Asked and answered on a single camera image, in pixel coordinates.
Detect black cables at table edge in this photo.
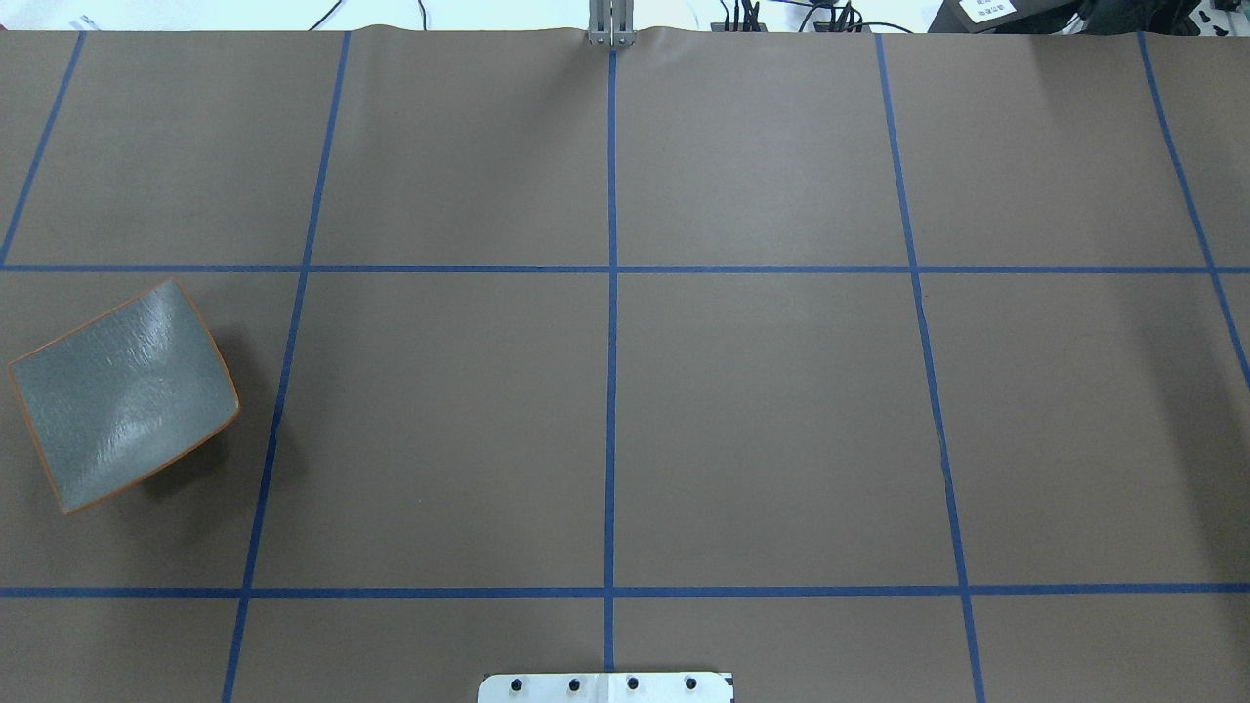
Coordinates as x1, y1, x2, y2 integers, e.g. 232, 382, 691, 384
710, 0, 914, 34

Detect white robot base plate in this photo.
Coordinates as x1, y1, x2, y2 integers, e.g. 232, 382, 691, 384
478, 670, 735, 702

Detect dark box with label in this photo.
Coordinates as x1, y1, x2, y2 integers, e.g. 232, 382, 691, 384
926, 1, 1083, 35

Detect aluminium frame post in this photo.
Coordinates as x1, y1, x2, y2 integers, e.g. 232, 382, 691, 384
588, 0, 638, 50

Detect grey square plate orange rim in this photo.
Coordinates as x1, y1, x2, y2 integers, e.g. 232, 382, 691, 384
6, 276, 241, 515

